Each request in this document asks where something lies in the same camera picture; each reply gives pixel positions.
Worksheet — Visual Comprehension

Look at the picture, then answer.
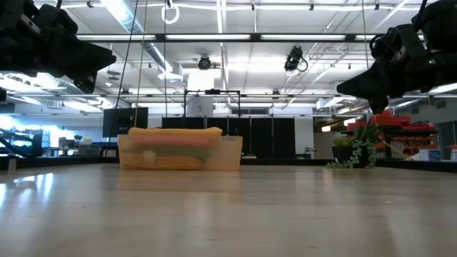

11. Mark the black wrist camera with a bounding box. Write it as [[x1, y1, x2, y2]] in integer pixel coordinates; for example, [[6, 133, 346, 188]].
[[34, 4, 79, 39], [369, 24, 428, 69]]

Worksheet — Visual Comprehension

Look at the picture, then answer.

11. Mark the small blue box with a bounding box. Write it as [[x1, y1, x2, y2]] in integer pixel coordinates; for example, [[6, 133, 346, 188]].
[[419, 148, 443, 162]]

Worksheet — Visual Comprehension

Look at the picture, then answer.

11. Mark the small black monitor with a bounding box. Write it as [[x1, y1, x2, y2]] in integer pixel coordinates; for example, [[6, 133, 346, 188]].
[[161, 116, 207, 130]]

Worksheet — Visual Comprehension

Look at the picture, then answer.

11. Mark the orange translucent plastic tray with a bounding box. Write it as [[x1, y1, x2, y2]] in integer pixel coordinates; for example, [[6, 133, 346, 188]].
[[117, 133, 243, 171]]

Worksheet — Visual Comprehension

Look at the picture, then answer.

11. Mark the black ceiling spot lamp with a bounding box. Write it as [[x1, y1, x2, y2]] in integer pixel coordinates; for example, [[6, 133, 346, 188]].
[[197, 55, 213, 71], [284, 45, 309, 73]]

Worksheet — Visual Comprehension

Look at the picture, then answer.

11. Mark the large black monitor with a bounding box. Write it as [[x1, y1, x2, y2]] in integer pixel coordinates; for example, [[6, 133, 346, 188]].
[[102, 106, 149, 138]]

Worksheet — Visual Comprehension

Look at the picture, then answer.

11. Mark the white ring light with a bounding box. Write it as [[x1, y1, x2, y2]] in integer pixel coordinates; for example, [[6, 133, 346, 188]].
[[160, 3, 181, 25]]

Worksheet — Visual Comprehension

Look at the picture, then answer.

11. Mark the pink microfiber towel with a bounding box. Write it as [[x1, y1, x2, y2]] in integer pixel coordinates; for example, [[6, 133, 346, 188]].
[[131, 135, 212, 149]]

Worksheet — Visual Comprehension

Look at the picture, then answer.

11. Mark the small potted succulent plant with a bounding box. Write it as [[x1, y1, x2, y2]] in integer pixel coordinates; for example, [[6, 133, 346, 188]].
[[326, 121, 386, 170]]

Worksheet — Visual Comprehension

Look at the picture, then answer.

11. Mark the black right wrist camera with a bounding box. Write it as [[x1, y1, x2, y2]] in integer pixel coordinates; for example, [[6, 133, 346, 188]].
[[369, 24, 428, 69]]

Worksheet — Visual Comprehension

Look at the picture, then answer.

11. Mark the orange microfiber towel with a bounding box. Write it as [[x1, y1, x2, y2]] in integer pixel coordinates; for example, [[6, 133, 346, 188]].
[[127, 126, 224, 138], [121, 153, 205, 171]]

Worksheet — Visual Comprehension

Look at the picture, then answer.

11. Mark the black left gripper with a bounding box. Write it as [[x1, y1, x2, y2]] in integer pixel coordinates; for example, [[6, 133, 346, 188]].
[[0, 24, 117, 94]]

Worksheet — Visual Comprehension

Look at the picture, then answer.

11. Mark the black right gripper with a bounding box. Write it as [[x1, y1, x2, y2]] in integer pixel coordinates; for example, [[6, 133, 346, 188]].
[[336, 49, 457, 115]]

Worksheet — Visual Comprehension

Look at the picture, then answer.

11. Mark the black cabinet row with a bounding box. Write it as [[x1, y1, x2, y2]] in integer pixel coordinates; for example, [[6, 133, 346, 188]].
[[206, 116, 296, 161]]

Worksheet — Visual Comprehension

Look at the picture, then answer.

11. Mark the hanging black cable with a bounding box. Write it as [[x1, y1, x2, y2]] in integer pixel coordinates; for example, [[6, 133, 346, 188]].
[[104, 0, 140, 157]]

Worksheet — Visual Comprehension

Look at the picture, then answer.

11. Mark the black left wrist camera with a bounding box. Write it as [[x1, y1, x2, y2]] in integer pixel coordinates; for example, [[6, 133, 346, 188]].
[[34, 4, 79, 39]]

